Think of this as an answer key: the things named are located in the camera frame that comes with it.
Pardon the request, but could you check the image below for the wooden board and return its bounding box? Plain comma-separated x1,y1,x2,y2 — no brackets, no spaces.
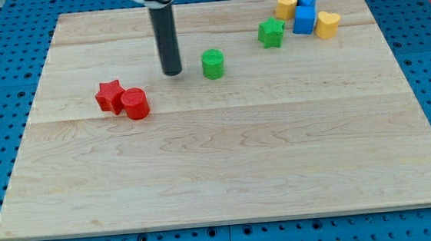
0,0,431,241

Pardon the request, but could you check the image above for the green cylinder block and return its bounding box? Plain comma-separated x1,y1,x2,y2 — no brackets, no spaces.
201,49,224,80

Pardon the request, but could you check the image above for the red star block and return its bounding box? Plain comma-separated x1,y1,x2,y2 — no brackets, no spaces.
95,80,124,115

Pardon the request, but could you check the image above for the blue cube block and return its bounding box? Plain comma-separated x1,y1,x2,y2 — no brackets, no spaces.
293,6,317,35

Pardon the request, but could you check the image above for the yellow hexagon block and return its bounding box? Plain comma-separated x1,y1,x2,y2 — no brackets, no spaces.
275,0,298,20

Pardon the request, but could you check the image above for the green star block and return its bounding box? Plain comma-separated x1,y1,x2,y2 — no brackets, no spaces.
257,18,285,49

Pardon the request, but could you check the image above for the yellow heart block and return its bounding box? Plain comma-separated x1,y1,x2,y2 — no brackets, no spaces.
315,11,341,39

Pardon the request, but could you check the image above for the red cylinder block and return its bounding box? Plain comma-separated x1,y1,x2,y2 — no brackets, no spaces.
121,87,150,120

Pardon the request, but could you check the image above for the black cylindrical pointer rod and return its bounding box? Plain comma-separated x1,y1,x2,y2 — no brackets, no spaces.
149,3,182,77

